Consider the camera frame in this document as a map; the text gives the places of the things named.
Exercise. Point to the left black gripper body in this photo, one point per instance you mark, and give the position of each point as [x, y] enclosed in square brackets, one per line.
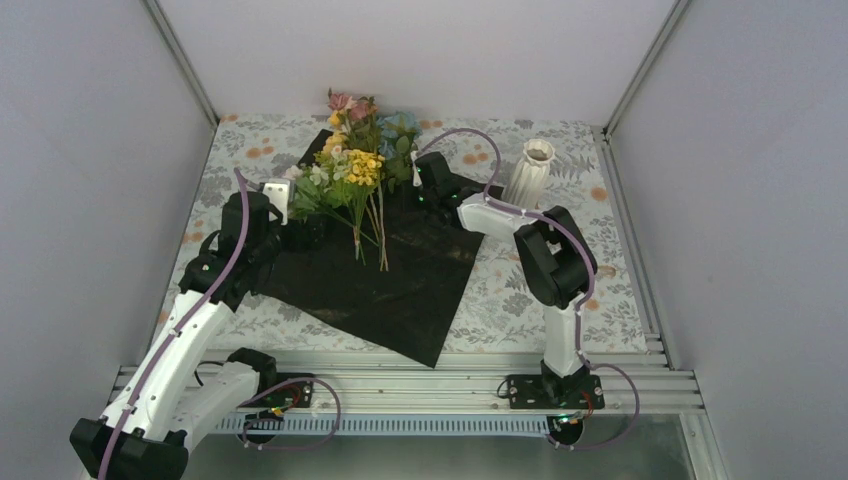
[298, 242]

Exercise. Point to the colourful artificial flower bouquet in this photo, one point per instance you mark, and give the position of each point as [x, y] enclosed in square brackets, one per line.
[345, 179]

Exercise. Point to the black wrapping paper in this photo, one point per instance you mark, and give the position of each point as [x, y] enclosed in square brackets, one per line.
[410, 307]

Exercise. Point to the blue rose stem bunch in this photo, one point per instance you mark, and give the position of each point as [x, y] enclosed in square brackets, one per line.
[399, 133]

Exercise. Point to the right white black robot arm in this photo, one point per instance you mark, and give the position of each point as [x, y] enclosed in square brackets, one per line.
[557, 264]

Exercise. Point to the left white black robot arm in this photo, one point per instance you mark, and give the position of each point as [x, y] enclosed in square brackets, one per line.
[151, 427]

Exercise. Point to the white ribbed ceramic vase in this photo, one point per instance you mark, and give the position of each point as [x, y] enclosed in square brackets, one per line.
[530, 174]

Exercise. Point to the floral patterned table mat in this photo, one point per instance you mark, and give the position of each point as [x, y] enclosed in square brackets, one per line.
[497, 314]

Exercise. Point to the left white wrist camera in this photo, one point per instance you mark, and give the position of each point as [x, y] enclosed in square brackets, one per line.
[280, 193]

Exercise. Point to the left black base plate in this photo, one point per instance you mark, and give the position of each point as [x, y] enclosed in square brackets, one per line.
[293, 395]

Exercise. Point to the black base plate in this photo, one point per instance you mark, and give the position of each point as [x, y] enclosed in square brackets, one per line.
[538, 392]
[293, 395]

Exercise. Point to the left vertical aluminium post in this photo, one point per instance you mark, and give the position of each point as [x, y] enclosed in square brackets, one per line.
[173, 44]

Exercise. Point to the vertical aluminium post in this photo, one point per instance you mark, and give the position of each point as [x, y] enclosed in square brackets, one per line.
[656, 47]
[173, 44]

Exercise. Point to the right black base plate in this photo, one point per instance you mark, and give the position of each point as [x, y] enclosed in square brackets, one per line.
[538, 392]

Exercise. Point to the aluminium rail frame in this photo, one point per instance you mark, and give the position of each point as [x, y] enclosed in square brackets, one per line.
[474, 383]

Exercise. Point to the right vertical aluminium post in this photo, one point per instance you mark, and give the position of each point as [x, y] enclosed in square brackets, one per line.
[656, 47]

